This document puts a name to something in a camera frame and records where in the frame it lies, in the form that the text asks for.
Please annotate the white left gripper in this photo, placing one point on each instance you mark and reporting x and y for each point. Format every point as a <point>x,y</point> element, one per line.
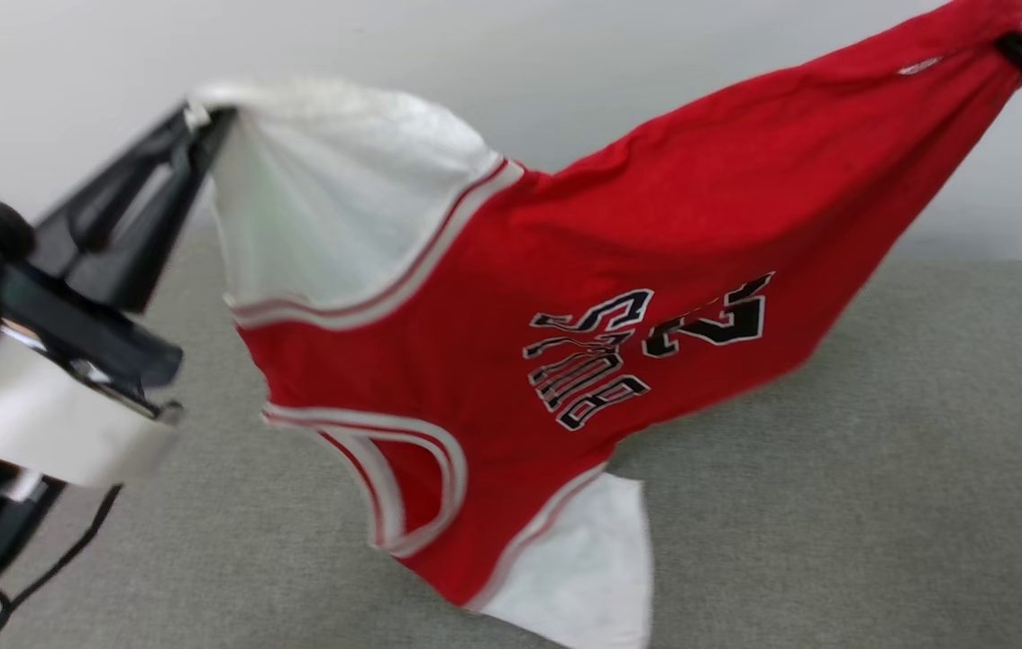
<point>51,415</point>

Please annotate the red and white basketball jersey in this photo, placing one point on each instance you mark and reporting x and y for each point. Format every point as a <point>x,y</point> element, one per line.
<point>565,342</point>

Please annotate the grey fabric sofa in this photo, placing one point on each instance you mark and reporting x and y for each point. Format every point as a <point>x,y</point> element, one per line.
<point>835,505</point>

